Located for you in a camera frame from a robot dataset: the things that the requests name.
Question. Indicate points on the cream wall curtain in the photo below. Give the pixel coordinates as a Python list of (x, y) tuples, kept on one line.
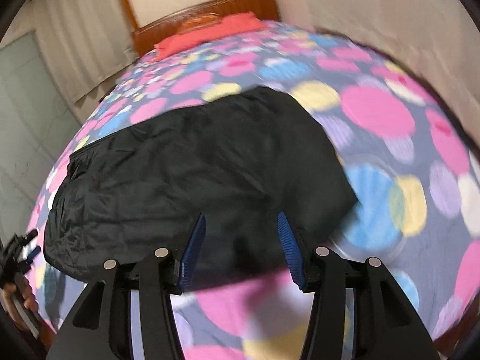
[(393, 18)]

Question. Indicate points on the person's left hand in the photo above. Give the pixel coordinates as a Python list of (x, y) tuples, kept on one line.
[(11, 307)]

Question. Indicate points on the black quilted jacket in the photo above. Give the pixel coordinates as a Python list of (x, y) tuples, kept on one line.
[(168, 180)]

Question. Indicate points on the cream window curtain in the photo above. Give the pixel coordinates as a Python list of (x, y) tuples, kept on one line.
[(82, 33)]

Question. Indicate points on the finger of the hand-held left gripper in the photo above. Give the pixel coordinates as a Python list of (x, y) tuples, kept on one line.
[(32, 254), (24, 237)]

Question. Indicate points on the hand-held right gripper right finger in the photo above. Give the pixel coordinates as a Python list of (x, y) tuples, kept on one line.
[(290, 251)]

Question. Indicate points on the frosted glass wardrobe doors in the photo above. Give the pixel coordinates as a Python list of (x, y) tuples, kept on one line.
[(26, 120)]

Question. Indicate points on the wooden bed headboard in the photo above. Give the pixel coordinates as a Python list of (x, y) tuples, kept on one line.
[(157, 33)]

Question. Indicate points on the colourful dotted bedspread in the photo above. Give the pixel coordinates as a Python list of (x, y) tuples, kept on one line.
[(375, 120)]

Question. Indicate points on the orange patterned cushion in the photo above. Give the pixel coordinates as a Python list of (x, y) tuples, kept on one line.
[(200, 22)]

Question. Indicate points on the red pillow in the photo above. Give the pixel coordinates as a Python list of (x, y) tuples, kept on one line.
[(210, 33)]

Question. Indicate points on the wooden wall post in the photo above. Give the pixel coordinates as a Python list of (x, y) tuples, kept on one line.
[(125, 0)]

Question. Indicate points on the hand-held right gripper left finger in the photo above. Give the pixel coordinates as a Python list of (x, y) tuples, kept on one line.
[(193, 251)]

